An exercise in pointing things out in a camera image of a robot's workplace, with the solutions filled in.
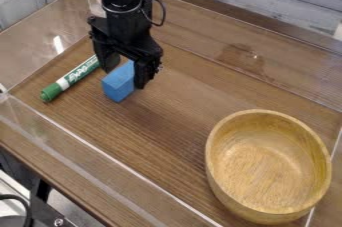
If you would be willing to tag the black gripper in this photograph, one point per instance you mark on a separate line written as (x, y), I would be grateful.
(126, 36)

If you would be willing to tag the blue foam block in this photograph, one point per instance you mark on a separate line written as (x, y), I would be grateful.
(118, 83)

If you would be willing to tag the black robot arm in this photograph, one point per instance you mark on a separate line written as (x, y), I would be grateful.
(131, 8)

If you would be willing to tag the brown wooden bowl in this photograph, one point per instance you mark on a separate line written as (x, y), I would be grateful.
(268, 166)

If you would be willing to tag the green Expo marker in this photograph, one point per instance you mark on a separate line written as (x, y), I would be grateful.
(69, 79)

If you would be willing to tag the black table leg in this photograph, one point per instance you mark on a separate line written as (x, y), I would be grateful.
(43, 190)

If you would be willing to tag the black metal base plate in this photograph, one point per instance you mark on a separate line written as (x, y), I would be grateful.
(47, 217)

